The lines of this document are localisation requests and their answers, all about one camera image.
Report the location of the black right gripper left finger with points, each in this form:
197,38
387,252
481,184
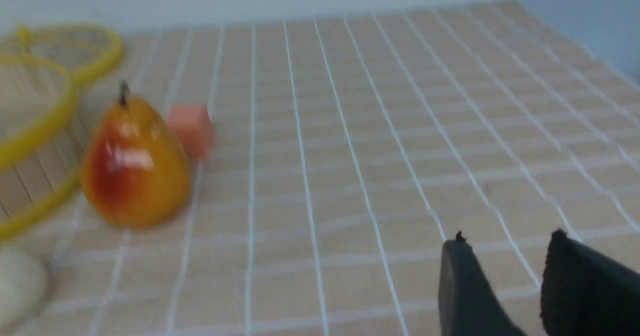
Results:
467,305

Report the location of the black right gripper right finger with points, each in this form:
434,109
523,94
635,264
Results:
586,293

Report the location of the white bun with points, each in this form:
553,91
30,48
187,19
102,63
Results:
24,285

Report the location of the bamboo steamer tray yellow rim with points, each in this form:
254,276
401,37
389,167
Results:
44,133

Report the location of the bamboo steamer lid yellow rim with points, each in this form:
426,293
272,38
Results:
89,51

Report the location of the checked tan tablecloth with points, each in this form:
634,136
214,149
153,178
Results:
347,149

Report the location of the orange foam cube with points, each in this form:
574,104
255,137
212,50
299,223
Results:
193,126

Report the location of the orange toy pear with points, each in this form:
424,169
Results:
135,172

